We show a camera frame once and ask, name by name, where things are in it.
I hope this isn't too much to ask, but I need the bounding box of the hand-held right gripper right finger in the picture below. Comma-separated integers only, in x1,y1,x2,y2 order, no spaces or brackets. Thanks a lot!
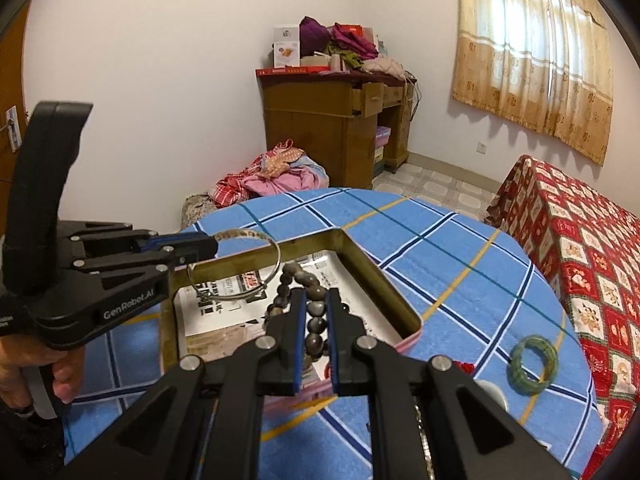
325,287,571,480

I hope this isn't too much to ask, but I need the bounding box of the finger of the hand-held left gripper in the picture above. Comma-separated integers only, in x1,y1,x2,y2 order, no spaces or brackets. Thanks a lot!
69,222,209,259
74,238,220,292

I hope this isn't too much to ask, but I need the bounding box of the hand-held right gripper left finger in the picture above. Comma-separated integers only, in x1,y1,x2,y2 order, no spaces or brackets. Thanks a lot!
60,287,308,480

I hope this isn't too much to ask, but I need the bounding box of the dark beaded bracelet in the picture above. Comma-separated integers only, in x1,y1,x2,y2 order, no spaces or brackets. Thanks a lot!
264,262,332,362

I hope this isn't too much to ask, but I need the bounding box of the silver bangle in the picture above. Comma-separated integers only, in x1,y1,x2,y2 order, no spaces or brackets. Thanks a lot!
187,228,281,304

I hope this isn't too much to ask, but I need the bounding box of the pink box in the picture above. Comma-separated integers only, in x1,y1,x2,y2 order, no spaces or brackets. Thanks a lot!
160,227,425,408

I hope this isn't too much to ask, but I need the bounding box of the green jade bracelet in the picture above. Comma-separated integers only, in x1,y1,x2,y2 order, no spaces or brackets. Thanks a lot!
509,335,560,396

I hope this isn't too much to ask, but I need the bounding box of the person's left hand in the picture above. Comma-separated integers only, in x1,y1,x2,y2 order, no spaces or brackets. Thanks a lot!
0,347,86,418

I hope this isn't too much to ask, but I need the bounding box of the printed paper lining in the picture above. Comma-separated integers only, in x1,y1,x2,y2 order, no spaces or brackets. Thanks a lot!
184,252,403,353

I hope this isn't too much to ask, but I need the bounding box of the wooden door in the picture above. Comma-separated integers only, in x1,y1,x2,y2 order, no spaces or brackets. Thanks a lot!
0,0,32,186

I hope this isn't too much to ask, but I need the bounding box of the pile of colourful clothes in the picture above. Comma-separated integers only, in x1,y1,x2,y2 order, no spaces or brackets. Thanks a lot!
209,140,331,207

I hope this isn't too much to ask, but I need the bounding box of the blue plaid cloth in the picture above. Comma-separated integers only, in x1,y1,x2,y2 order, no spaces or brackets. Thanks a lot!
62,187,598,480

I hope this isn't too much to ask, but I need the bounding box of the wooden desk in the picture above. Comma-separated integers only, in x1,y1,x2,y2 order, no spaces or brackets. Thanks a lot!
257,70,416,190

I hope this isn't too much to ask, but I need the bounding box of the flat red box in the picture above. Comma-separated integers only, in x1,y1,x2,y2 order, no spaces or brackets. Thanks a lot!
256,65,322,77

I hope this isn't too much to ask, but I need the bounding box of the white cardboard box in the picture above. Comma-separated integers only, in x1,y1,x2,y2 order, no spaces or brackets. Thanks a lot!
272,26,301,68

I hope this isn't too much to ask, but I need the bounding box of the olive cloth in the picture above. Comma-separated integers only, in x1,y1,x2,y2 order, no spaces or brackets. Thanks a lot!
326,42,365,69

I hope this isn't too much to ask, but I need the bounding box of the purple cloth bundle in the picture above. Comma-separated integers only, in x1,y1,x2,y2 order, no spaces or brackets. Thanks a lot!
299,16,332,54

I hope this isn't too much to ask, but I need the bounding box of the beige quilted garment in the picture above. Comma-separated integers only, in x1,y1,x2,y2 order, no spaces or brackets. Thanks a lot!
361,57,406,79

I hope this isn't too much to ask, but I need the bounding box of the red printed blanket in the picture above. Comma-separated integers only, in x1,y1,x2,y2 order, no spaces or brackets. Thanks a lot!
485,154,640,480

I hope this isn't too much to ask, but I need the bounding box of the magenta cloth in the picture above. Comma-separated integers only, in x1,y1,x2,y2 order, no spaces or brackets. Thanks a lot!
330,22,379,59

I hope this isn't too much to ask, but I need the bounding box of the beige patterned curtain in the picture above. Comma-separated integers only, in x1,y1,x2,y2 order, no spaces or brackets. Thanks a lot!
451,0,615,166

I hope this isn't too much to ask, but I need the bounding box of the metal door handle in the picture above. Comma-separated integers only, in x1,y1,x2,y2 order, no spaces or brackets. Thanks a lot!
1,106,22,151

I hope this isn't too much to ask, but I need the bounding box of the white cable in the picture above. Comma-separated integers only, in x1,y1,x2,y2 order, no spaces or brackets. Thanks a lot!
404,71,422,122

